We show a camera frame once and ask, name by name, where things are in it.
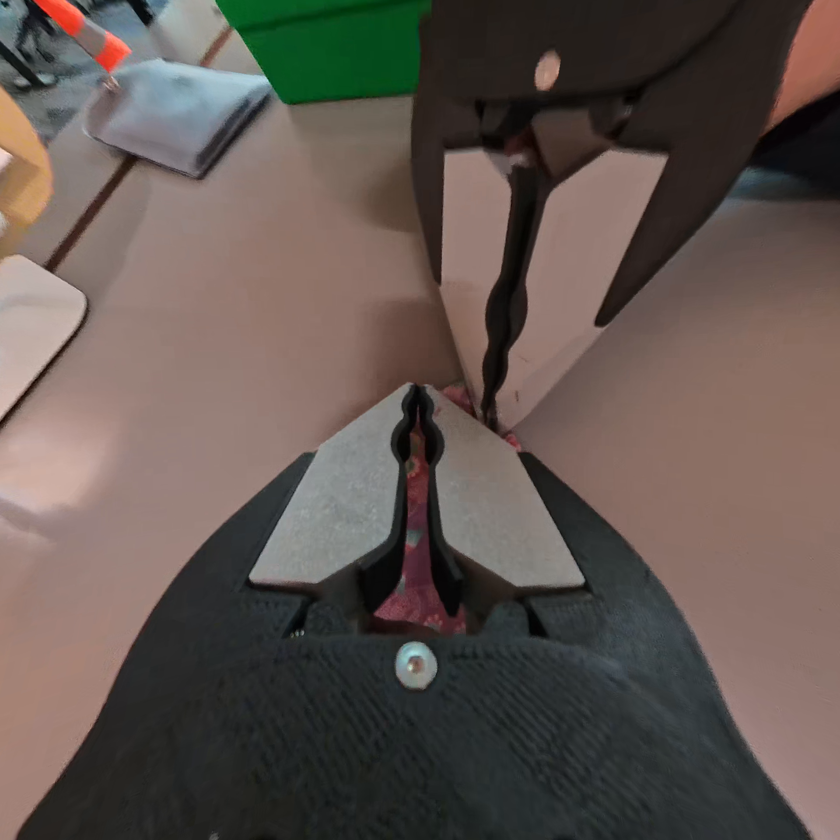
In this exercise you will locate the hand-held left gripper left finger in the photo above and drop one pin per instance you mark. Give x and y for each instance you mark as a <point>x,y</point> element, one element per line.
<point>328,508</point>

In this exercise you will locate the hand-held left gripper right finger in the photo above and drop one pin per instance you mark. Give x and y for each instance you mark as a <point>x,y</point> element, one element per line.
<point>502,512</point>

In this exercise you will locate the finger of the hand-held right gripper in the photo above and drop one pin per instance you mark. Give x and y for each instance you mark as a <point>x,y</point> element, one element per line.
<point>577,262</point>
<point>466,249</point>

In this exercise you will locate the person's right forearm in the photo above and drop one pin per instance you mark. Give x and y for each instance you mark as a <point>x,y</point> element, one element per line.
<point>810,52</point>

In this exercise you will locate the green box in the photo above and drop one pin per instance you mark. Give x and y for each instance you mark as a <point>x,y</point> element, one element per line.
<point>328,46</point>

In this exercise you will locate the grey notebook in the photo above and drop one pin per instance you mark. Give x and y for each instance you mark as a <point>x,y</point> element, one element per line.
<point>177,111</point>

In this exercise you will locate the pale rounded board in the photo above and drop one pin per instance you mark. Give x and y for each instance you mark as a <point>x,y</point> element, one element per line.
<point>33,321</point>

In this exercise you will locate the tan wooden chair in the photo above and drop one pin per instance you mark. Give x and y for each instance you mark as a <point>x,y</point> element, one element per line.
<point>23,177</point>

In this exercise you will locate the black office chair base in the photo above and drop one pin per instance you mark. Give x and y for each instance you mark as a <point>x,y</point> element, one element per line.
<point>26,39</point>

